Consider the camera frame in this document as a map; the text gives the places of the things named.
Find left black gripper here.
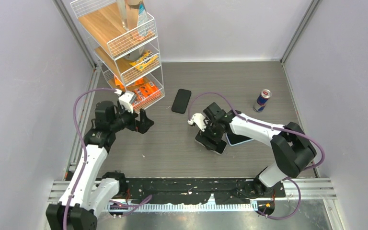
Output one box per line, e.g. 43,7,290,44
110,103,154,134

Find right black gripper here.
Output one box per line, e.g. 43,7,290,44
195,117,224,151

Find black phone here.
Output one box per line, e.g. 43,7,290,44
195,131,227,155

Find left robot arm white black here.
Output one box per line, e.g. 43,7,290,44
46,101,154,230

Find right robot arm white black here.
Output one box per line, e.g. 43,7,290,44
188,103,317,197

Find phone in light blue case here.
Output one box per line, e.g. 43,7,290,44
225,133,253,146

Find black phone case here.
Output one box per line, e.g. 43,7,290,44
171,89,192,114

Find orange snack packs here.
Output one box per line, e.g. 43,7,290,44
127,77,162,110

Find yellow snack bag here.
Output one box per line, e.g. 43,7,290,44
129,50,159,71

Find red bull can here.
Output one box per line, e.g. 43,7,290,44
253,89,272,112

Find blue white bottle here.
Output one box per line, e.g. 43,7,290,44
137,1,149,37

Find clear bottle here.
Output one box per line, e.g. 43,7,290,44
116,0,129,31

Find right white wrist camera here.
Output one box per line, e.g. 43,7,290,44
187,113,208,132

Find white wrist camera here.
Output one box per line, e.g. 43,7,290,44
187,113,208,132
118,91,136,114

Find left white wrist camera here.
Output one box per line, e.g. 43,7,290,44
118,91,136,114

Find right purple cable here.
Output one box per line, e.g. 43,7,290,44
187,92,326,221

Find purple cable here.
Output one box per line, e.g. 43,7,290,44
62,88,154,230
187,92,326,221

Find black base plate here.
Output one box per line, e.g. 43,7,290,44
115,178,286,205

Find white wire shelf rack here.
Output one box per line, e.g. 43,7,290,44
70,0,165,109

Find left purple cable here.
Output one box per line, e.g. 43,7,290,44
62,88,154,230

